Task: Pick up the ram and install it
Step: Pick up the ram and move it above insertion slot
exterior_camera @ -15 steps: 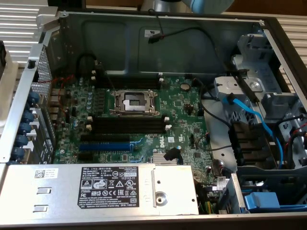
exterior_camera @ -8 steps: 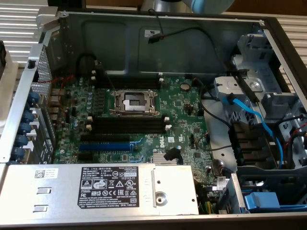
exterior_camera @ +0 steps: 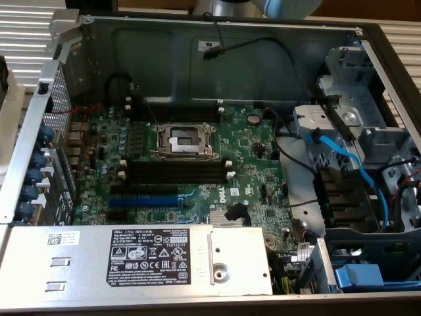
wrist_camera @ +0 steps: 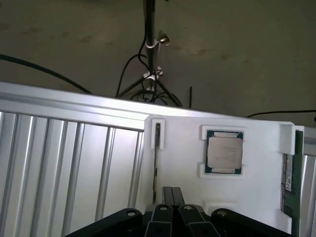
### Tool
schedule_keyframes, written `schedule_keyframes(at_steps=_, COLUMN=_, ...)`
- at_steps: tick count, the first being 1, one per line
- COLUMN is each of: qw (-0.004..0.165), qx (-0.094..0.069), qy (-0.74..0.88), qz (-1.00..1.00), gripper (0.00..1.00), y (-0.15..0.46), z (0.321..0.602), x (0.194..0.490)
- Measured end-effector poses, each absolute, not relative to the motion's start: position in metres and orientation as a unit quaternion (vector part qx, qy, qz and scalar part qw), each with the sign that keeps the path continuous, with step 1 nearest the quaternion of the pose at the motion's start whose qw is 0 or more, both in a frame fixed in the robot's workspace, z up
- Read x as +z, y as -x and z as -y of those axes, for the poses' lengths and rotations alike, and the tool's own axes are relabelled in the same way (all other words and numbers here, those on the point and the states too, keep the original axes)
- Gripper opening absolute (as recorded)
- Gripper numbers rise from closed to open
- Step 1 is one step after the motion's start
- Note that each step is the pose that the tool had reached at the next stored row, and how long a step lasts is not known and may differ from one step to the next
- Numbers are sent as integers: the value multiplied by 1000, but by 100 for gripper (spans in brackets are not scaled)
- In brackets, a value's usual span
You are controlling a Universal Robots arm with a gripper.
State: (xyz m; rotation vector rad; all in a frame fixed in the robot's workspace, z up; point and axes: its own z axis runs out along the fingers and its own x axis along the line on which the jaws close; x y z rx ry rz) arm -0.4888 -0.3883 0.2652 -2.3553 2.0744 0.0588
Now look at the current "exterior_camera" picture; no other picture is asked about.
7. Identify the short black expansion slot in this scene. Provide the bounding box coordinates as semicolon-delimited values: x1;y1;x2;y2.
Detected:
107;209;129;222

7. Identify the blue plastic drive caddy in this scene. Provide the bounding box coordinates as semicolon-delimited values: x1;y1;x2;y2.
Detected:
334;263;385;293

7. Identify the black RAM slot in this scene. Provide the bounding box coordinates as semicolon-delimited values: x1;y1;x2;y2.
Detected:
116;169;236;185
126;95;224;113
126;104;228;123
118;157;233;172

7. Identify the grey metal disk bay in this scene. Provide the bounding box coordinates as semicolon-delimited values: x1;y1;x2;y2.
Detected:
292;45;421;231

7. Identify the black looped wire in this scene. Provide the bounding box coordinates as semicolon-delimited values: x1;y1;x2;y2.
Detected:
104;74;132;106

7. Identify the silver power supply with label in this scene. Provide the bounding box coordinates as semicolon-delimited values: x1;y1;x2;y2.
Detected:
0;224;274;297

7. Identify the open grey PC case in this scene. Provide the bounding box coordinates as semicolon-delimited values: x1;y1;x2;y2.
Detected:
0;8;421;316

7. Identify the black wire connector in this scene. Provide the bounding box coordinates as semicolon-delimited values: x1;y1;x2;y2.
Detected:
224;203;247;222

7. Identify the black ribbed drive carrier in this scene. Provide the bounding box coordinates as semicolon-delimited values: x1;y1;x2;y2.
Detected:
314;166;379;231

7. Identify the silver finned chipset heatsink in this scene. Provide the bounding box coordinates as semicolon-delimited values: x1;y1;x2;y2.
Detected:
209;210;253;228

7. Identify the blue flat wire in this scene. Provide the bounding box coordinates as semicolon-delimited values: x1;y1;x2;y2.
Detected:
304;130;389;228

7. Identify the black wire with plug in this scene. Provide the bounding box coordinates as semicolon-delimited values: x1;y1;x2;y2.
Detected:
202;12;313;96

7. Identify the thin red wire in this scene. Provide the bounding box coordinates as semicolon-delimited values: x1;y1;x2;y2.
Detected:
52;101;103;159

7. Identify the metal CPU socket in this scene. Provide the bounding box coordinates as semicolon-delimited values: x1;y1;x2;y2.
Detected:
149;121;221;162

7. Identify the long black expansion slot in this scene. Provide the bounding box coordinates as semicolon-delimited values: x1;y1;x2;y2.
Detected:
110;184;180;196

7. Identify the blue card retention clip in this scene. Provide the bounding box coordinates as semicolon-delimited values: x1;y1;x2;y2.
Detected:
26;167;43;185
31;153;49;169
21;186;39;203
37;126;55;145
16;202;34;220

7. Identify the blue expansion slot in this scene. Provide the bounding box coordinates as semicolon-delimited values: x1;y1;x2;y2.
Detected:
108;196;180;208

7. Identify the thin metal locking lever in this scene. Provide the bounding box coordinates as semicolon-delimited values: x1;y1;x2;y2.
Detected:
136;84;159;126

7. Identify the green Dell motherboard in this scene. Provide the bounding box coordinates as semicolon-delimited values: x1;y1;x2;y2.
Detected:
70;98;297;264

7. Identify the silver metal bracket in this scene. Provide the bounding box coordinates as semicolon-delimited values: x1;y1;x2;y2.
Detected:
49;9;83;55

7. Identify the yellow green wire bundle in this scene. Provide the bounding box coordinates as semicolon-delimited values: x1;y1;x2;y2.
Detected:
274;275;297;294

